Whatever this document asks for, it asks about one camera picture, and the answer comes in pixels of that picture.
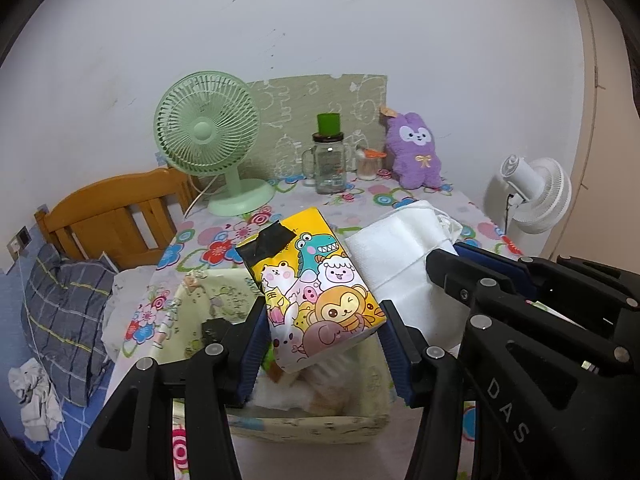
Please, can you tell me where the white standing fan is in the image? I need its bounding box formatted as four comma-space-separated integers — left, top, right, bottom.
484, 156, 572, 235

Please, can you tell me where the green patterned wallpaper sheet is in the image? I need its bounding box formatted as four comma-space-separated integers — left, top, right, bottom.
247, 74, 388, 181

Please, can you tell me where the pale yellow fabric storage box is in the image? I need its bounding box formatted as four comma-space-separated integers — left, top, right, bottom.
152, 267, 393, 446

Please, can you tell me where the purple plush rabbit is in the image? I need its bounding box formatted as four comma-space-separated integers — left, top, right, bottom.
382, 106, 443, 191

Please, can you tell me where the cotton swab jar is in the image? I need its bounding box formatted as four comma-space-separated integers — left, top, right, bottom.
355, 145, 387, 182

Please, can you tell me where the floral tablecloth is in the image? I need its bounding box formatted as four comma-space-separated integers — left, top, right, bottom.
100, 175, 523, 480

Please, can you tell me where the green desk fan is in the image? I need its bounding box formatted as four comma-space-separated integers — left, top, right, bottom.
153, 71, 275, 217

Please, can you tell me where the white fan power cable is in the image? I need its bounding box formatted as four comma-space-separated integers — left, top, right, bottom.
184, 175, 221, 218

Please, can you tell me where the yellow cartoon tissue packet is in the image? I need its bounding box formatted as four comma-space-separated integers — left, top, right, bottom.
235, 206, 388, 375

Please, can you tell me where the blue bed sheet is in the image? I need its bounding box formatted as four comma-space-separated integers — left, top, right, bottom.
10, 350, 121, 466

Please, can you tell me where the grey plaid pillow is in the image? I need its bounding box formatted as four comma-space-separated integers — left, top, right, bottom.
21, 242, 118, 406

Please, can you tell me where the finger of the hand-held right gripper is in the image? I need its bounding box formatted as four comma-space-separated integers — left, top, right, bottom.
425, 247, 640, 376
452, 242, 640, 311

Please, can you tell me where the crumpled white cloth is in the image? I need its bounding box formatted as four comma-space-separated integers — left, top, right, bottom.
7, 357, 63, 443

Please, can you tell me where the black fan cable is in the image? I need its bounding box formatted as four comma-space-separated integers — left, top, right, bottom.
502, 192, 516, 236

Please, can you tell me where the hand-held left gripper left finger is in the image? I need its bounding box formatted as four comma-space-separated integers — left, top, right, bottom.
65, 297, 273, 480

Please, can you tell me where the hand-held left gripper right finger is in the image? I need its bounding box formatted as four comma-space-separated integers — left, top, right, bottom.
380, 300, 481, 480

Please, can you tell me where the white soft pack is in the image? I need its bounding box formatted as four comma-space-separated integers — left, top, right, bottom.
252, 355, 321, 411

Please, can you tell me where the white tissue pack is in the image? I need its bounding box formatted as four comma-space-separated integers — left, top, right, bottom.
345, 200, 473, 356

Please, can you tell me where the wall socket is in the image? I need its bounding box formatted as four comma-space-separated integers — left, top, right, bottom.
7, 226, 32, 261

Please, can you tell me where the wooden bed headboard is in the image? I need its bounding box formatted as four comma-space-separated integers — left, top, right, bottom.
34, 167, 201, 272

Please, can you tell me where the glass mug jar green lid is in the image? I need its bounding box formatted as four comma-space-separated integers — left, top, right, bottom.
301, 113, 349, 196

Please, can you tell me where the thin white cable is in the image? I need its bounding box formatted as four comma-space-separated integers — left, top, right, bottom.
22, 260, 38, 351

